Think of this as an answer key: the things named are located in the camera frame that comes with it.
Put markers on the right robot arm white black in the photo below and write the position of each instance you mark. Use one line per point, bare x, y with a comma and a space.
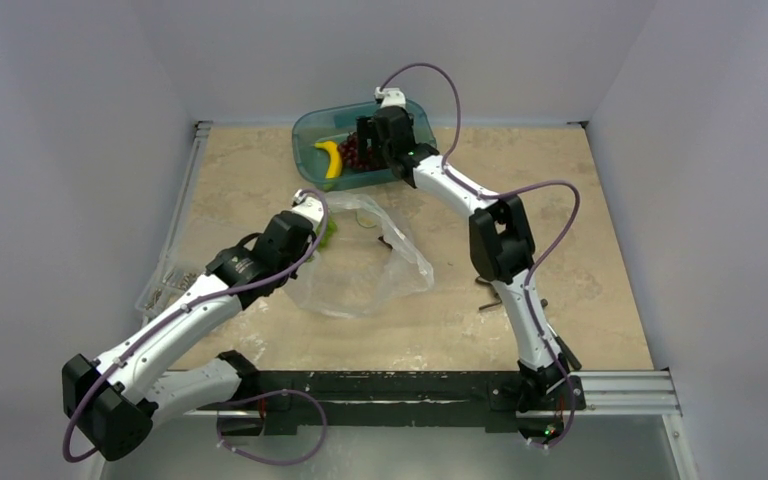
501, 246

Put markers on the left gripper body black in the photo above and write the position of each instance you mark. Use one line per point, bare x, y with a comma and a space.
297, 259

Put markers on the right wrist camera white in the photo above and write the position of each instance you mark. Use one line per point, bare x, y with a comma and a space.
390, 97

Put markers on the dark red fake grapes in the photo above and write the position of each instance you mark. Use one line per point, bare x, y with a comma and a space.
356, 155

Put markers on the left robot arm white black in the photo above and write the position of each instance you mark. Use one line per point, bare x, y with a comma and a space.
114, 400

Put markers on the green fake grapes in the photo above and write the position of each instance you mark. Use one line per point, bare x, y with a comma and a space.
330, 228

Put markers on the clear plastic bag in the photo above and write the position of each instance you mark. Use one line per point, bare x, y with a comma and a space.
371, 260

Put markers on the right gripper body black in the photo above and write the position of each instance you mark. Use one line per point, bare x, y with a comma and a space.
371, 132

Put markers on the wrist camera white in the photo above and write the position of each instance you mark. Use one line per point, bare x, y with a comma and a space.
390, 97
309, 206

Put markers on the teal plastic bin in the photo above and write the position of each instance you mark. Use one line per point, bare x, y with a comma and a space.
336, 124

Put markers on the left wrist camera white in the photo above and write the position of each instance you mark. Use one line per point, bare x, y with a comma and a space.
309, 206

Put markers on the clear plastic screw box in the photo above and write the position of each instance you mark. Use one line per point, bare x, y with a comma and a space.
162, 290

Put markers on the yellow fake banana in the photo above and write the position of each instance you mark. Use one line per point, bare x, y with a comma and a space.
335, 163

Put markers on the dark metal clamp tool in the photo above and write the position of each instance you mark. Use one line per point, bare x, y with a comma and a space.
487, 285

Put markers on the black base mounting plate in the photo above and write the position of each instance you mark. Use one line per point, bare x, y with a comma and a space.
283, 401

